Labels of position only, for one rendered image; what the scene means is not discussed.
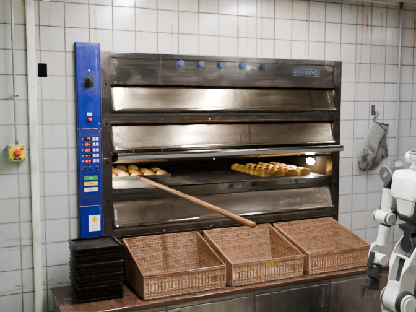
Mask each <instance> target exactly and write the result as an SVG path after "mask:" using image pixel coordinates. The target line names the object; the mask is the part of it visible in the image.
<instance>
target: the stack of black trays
mask: <svg viewBox="0 0 416 312"><path fill-rule="evenodd" d="M68 242H69V245H70V246H69V249H70V252H71V253H72V254H70V256H71V258H69V259H70V260H71V261H69V263H70V265H69V267H70V268H69V269H70V271H71V272H70V276H69V278H70V281H71V284H72V286H70V288H71V290H72V292H73V294H74V295H75V297H76V299H77V301H78V302H79V304H82V303H90V302H94V301H102V300H110V299H115V298H122V297H123V295H125V294H124V293H123V291H124V290H123V289H122V288H124V287H123V285H122V284H123V282H122V280H124V279H123V278H122V276H124V275H122V273H123V272H124V271H123V270H122V269H124V268H123V266H122V265H124V264H123V263H122V261H123V260H122V257H124V256H123V255H122V254H123V252H122V251H121V250H122V247H124V245H123V244H122V242H120V241H119V240H118V239H117V238H115V237H114V236H113V235H105V236H93V237H87V238H75V239H68Z"/></svg>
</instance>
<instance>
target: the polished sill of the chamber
mask: <svg viewBox="0 0 416 312"><path fill-rule="evenodd" d="M324 181H332V176H328V175H327V176H308V177H298V178H279V179H269V180H251V181H232V182H221V183H203V184H184V185H174V186H167V187H169V188H172V189H175V190H177V191H179V192H183V191H200V190H210V189H227V188H244V187H254V186H271V185H280V184H298V183H315V182H324ZM157 193H169V192H168V191H165V190H163V189H160V188H158V187H156V186H155V187H145V188H126V189H113V196H130V195H140V194H157Z"/></svg>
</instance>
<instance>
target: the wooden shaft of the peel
mask: <svg viewBox="0 0 416 312"><path fill-rule="evenodd" d="M140 179H141V180H142V181H145V182H146V183H149V184H151V185H154V186H156V187H158V188H160V189H163V190H165V191H168V192H169V193H172V194H174V195H177V196H179V197H182V198H183V199H186V200H188V201H191V202H193V203H195V204H197V205H199V206H202V207H205V208H206V209H209V210H211V211H213V212H216V213H218V214H220V215H222V216H225V217H227V218H230V219H232V220H234V221H236V222H239V223H241V224H243V225H246V226H247V227H250V228H255V227H256V224H255V223H254V222H252V221H250V220H247V219H245V218H243V217H240V216H238V215H235V214H233V213H231V212H228V211H225V210H223V209H221V208H218V207H216V206H213V205H211V204H208V203H206V202H204V201H201V200H199V199H196V198H194V197H191V196H189V195H187V194H184V193H181V192H179V191H177V190H175V189H172V188H169V187H167V186H165V185H162V184H160V183H157V182H155V181H152V180H150V179H148V178H145V177H143V176H142V177H140Z"/></svg>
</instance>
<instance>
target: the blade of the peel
mask: <svg viewBox="0 0 416 312"><path fill-rule="evenodd" d="M143 176H144V177H145V178H166V177H171V173H168V174H159V175H143ZM135 179H136V176H116V177H113V181H115V180H135Z"/></svg>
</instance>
